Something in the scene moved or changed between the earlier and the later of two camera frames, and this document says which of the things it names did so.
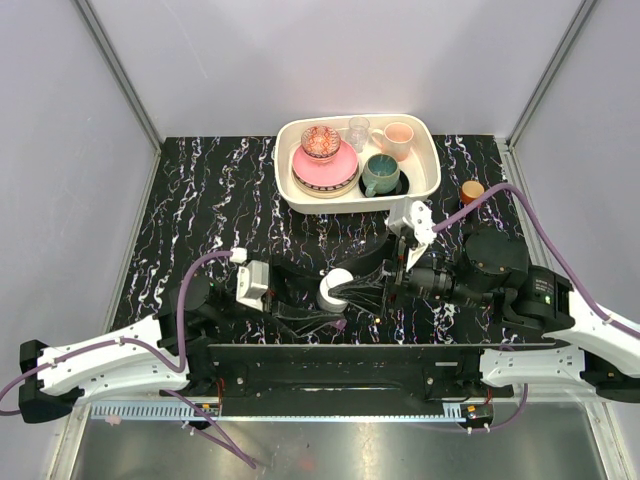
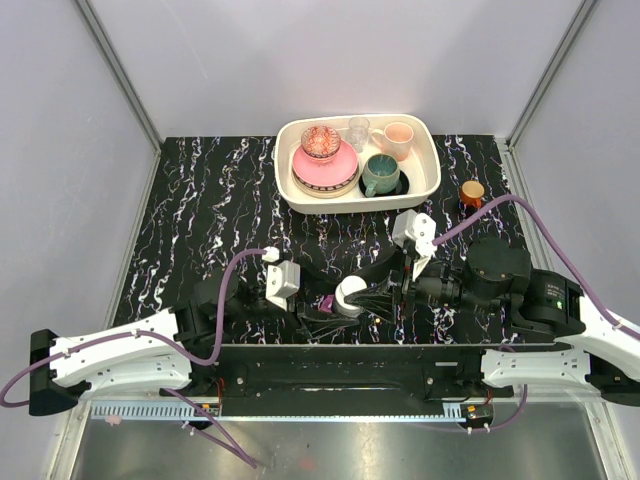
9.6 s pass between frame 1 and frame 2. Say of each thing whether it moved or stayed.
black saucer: stayed
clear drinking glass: stayed
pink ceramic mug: stayed
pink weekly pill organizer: moved
